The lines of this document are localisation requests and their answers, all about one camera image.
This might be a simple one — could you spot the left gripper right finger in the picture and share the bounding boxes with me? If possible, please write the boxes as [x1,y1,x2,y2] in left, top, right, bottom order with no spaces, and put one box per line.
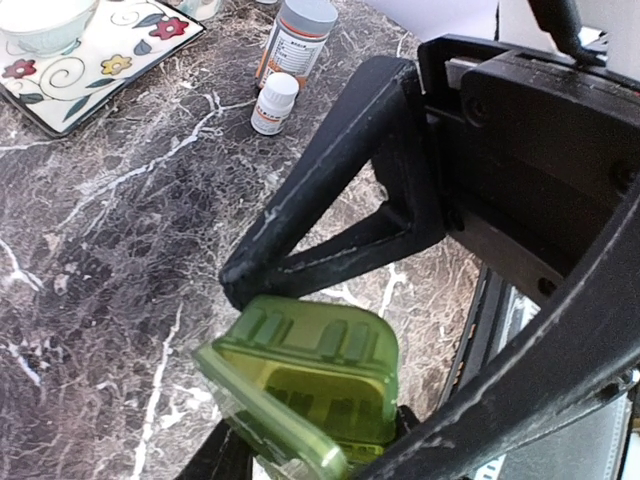
[359,185,639,479]

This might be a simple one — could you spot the floral square ceramic plate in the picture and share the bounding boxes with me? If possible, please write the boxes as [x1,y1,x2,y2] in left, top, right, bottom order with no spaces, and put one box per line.
[1,1,206,138]

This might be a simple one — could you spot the cream ceramic mug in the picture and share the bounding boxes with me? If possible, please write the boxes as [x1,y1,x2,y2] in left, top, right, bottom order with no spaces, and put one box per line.
[176,0,224,21]

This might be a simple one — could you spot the small white pill bottle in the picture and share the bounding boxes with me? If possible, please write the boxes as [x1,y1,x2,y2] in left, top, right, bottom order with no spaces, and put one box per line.
[250,72,299,136]

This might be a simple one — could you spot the green weekly pill organizer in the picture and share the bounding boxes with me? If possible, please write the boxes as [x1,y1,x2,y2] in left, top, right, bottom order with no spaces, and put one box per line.
[193,295,399,479]

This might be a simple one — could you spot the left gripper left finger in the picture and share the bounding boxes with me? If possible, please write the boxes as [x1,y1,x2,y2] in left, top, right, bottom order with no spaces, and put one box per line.
[219,56,445,310]

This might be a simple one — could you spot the large grey-capped pill bottle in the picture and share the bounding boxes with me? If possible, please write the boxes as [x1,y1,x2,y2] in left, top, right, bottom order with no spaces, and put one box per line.
[255,0,338,88]

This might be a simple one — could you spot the celadon bowl on plate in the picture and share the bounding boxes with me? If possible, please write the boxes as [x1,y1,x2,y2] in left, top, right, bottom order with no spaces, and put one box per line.
[1,0,99,56]

